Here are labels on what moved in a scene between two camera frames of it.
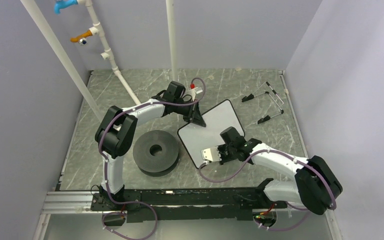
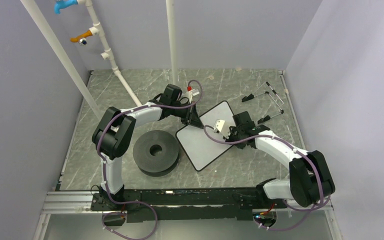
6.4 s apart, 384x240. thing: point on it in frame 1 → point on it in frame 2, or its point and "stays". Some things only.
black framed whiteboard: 195,137 stays
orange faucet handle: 76,39 stays
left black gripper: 196,117 stays
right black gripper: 220,148 → 232,129
